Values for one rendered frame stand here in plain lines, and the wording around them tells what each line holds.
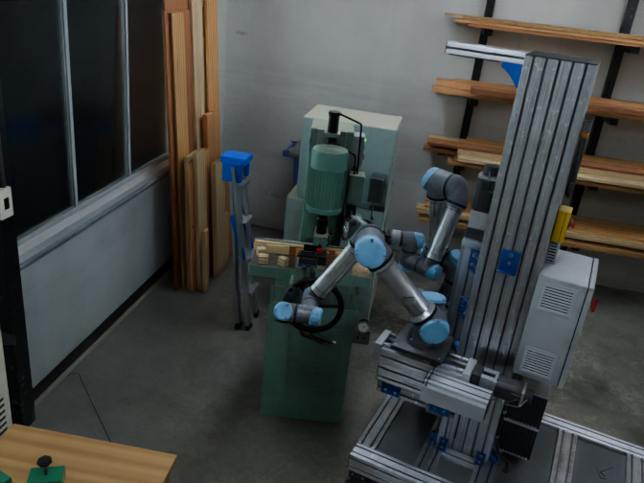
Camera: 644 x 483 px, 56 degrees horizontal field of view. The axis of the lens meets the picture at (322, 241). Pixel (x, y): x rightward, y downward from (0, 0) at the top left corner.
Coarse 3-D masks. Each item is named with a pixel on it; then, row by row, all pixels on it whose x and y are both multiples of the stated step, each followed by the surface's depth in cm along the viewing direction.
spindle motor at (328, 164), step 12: (312, 156) 284; (324, 156) 279; (336, 156) 279; (348, 156) 286; (312, 168) 285; (324, 168) 281; (336, 168) 281; (312, 180) 287; (324, 180) 284; (336, 180) 285; (312, 192) 289; (324, 192) 286; (336, 192) 287; (312, 204) 291; (324, 204) 288; (336, 204) 291
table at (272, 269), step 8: (256, 256) 302; (272, 256) 304; (288, 256) 306; (256, 264) 294; (264, 264) 294; (272, 264) 295; (288, 264) 297; (328, 264) 302; (248, 272) 295; (256, 272) 295; (264, 272) 295; (272, 272) 295; (280, 272) 294; (288, 272) 294; (344, 280) 295; (352, 280) 295; (360, 280) 294; (368, 280) 294; (296, 288) 287
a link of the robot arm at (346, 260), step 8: (368, 224) 237; (352, 240) 242; (344, 248) 247; (352, 248) 242; (344, 256) 244; (352, 256) 243; (336, 264) 246; (344, 264) 245; (352, 264) 245; (328, 272) 248; (336, 272) 246; (344, 272) 247; (320, 280) 250; (328, 280) 248; (336, 280) 248; (312, 288) 252; (320, 288) 250; (328, 288) 250; (304, 296) 253; (312, 296) 252; (320, 296) 252
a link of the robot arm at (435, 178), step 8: (432, 168) 282; (424, 176) 282; (432, 176) 278; (440, 176) 276; (448, 176) 274; (424, 184) 282; (432, 184) 278; (440, 184) 275; (432, 192) 280; (440, 192) 277; (432, 200) 283; (440, 200) 281; (432, 208) 287; (440, 208) 285; (432, 216) 289; (440, 216) 288; (432, 224) 292; (432, 232) 294; (424, 248) 304; (424, 256) 304
